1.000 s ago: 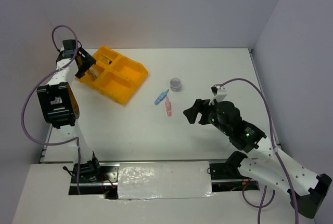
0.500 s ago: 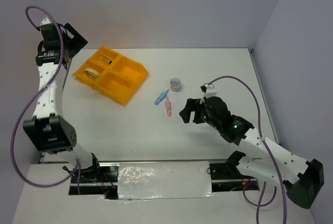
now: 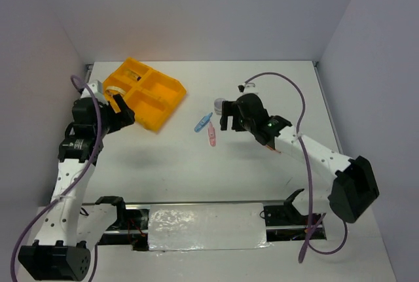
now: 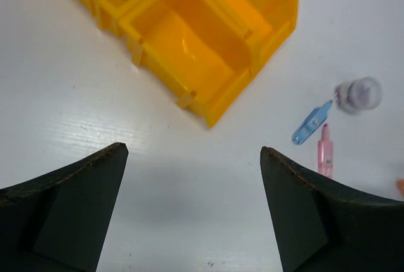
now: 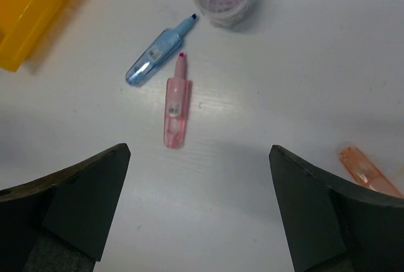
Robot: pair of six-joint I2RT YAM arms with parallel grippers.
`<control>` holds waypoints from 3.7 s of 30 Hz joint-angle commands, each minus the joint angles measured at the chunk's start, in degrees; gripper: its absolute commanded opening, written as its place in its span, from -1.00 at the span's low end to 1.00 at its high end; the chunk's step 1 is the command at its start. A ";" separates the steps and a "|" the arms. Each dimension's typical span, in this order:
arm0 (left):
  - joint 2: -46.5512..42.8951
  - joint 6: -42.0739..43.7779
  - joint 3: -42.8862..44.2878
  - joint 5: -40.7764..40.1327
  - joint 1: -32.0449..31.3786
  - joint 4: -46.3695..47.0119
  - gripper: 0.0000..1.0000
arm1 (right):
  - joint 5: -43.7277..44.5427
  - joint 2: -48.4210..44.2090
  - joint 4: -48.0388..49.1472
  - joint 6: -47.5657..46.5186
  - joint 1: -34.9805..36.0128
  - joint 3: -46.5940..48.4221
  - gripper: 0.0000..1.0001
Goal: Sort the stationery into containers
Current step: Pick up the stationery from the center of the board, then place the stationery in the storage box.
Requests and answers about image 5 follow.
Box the pink highlighter pen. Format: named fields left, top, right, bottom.
left=163, top=52, right=191, bottom=149

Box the blue highlighter pen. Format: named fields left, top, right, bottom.
left=126, top=14, right=198, bottom=87

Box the yellow compartment tray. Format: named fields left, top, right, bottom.
left=1, top=0, right=68, bottom=72

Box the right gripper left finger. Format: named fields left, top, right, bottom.
left=1, top=143, right=131, bottom=271

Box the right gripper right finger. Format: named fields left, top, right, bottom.
left=269, top=145, right=403, bottom=271

